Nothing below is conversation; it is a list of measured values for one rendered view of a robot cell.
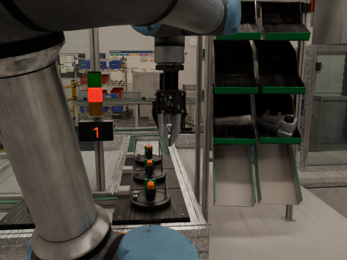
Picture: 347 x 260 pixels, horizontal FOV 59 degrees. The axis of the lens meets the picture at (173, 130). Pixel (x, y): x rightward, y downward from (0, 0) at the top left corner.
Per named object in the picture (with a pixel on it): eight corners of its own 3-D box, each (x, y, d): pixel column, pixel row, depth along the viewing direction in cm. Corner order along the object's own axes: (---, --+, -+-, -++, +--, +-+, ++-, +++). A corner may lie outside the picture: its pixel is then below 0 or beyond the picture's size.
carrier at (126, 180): (180, 192, 120) (180, 162, 117) (118, 195, 118) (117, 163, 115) (174, 172, 143) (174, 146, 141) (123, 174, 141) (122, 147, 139)
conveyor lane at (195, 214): (204, 250, 97) (205, 221, 95) (97, 256, 94) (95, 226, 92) (171, 150, 218) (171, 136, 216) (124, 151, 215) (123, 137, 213)
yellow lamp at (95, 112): (102, 115, 109) (101, 102, 108) (88, 116, 108) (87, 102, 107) (104, 114, 113) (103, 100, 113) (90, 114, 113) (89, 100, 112)
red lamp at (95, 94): (101, 101, 108) (100, 87, 107) (87, 101, 107) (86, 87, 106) (103, 100, 113) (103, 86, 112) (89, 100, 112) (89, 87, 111)
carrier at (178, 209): (189, 223, 96) (190, 185, 93) (111, 226, 94) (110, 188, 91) (180, 193, 119) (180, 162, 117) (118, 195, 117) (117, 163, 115)
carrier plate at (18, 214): (79, 227, 93) (78, 221, 93) (-4, 231, 91) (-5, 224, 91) (92, 195, 117) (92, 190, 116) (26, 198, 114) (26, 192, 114)
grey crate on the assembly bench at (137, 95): (140, 100, 637) (140, 92, 634) (121, 100, 636) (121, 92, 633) (141, 98, 667) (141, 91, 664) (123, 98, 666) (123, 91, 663)
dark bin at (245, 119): (255, 145, 97) (257, 126, 92) (213, 144, 98) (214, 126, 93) (245, 100, 119) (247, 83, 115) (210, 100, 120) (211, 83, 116)
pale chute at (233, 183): (254, 207, 99) (256, 202, 95) (213, 206, 100) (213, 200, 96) (247, 134, 114) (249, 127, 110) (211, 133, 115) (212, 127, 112)
